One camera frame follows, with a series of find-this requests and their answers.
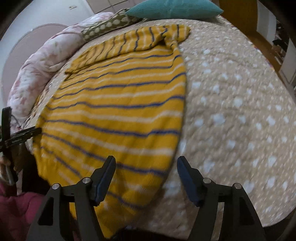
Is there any cluttered shelf at right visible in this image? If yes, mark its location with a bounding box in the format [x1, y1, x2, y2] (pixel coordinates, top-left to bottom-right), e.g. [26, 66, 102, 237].
[256, 1, 295, 94]

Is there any yellow striped knit sweater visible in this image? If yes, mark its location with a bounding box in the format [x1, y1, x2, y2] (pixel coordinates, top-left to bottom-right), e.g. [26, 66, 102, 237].
[33, 24, 190, 238]

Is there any beige dotted quilted bedspread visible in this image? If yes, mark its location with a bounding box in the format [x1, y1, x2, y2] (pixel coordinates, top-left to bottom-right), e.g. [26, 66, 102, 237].
[26, 17, 295, 238]

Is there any brown wooden door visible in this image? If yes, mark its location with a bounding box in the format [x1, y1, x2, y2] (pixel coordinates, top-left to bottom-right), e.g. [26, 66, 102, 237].
[219, 0, 258, 35]

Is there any teal corduroy cushion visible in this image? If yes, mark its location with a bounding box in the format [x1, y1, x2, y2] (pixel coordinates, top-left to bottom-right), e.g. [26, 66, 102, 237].
[126, 0, 223, 20]

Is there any pink floral rolled duvet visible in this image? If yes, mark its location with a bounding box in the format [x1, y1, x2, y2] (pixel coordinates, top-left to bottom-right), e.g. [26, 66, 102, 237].
[7, 12, 114, 133]

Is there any green hedgehog print bolster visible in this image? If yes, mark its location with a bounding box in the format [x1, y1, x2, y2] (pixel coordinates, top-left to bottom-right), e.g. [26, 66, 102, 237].
[81, 9, 143, 42]

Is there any round pink headboard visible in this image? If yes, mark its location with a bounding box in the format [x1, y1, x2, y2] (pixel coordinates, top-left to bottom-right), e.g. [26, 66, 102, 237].
[1, 23, 67, 104]

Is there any person's left hand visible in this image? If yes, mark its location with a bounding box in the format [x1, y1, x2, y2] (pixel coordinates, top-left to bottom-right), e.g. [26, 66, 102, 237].
[1, 143, 30, 186]

